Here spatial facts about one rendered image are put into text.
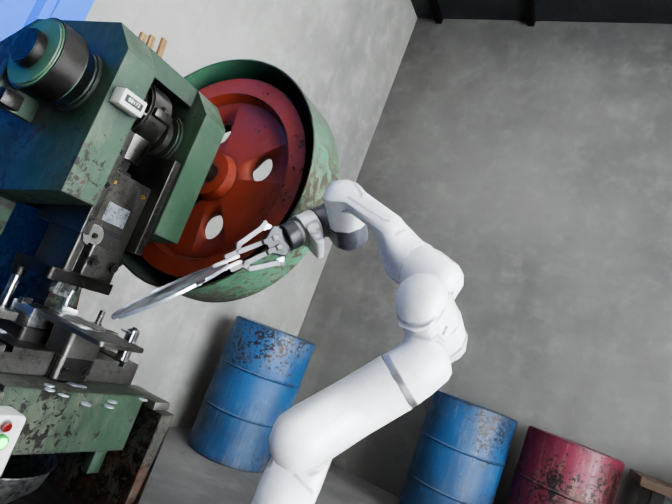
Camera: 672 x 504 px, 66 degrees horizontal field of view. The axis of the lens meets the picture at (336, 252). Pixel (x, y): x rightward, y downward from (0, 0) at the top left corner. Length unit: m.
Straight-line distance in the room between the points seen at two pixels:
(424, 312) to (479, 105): 4.21
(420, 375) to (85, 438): 0.86
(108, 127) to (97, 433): 0.75
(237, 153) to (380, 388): 1.09
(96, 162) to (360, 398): 0.83
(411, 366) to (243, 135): 1.12
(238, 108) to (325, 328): 3.12
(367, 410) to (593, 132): 4.09
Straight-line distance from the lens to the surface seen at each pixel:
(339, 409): 0.94
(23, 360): 1.38
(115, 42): 1.45
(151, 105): 1.51
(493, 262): 4.42
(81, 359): 1.42
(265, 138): 1.77
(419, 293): 0.96
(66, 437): 1.42
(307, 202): 1.53
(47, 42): 1.39
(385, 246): 1.14
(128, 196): 1.48
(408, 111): 5.23
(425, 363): 0.95
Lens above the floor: 0.97
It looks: 9 degrees up
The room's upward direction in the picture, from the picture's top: 21 degrees clockwise
